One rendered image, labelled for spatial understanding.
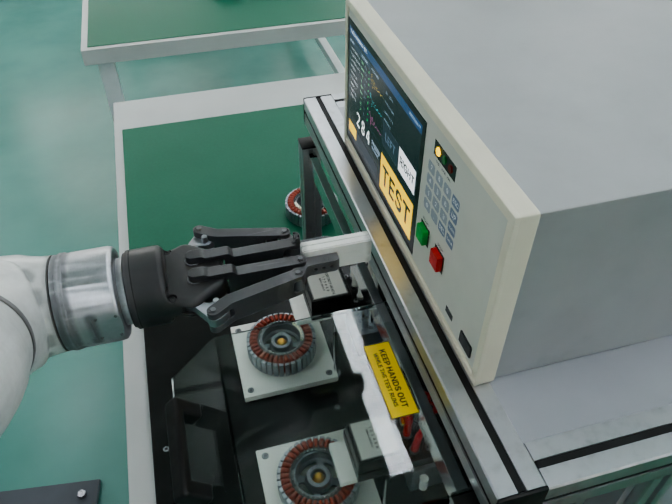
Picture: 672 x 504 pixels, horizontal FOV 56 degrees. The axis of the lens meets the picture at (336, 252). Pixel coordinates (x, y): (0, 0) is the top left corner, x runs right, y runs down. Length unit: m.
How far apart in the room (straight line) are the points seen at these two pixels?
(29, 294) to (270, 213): 0.85
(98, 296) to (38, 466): 1.45
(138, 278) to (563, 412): 0.40
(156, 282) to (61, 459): 1.44
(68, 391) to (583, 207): 1.81
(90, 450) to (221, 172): 0.91
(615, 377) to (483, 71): 0.32
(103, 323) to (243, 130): 1.11
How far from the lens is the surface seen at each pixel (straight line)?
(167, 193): 1.46
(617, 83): 0.68
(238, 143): 1.59
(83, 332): 0.60
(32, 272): 0.60
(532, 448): 0.59
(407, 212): 0.69
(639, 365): 0.68
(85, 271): 0.59
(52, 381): 2.16
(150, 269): 0.59
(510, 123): 0.58
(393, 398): 0.66
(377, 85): 0.73
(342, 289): 0.95
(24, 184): 3.00
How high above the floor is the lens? 1.61
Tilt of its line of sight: 43 degrees down
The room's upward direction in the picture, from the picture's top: straight up
